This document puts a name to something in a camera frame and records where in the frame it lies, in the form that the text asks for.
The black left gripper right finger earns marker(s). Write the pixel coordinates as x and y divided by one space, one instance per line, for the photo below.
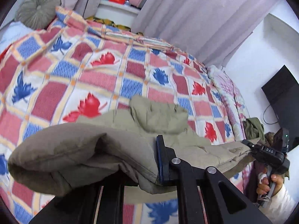
204 195

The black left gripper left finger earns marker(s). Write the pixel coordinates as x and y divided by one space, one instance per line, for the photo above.
100 202

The khaki padded jacket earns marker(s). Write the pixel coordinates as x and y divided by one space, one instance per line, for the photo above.
62 157

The right hand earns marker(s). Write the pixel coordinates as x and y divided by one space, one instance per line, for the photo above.
264 188

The olive green garment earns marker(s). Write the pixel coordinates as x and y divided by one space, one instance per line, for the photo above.
253 129

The pink floral quilt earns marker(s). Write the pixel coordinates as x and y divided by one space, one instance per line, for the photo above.
232 100

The black monitor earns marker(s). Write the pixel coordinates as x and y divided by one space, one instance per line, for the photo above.
282 92

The patchwork leaf bedspread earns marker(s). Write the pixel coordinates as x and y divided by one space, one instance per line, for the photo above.
79 68

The lilac curtain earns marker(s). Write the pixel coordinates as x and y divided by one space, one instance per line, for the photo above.
210 30

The white pillow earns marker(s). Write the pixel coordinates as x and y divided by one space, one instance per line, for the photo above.
13 32

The grey round pleated cushion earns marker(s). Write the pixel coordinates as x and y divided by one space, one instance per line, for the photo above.
36 14

